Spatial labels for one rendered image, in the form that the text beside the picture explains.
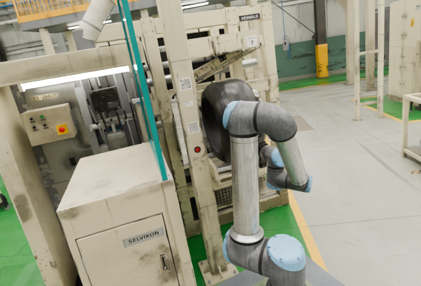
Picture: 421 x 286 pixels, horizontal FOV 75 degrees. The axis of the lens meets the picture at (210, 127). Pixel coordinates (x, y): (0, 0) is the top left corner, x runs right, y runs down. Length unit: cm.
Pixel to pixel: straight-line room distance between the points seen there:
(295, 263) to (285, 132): 51
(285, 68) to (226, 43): 922
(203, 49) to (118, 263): 147
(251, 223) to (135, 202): 48
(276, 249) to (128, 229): 58
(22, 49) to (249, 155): 1300
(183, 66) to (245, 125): 84
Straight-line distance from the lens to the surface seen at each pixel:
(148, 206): 106
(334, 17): 1182
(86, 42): 202
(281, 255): 121
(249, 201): 116
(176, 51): 176
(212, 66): 223
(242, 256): 128
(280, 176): 151
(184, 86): 177
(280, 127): 101
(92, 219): 108
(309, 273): 156
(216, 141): 220
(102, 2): 204
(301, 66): 1141
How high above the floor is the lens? 170
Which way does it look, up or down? 16 degrees down
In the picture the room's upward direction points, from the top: 9 degrees counter-clockwise
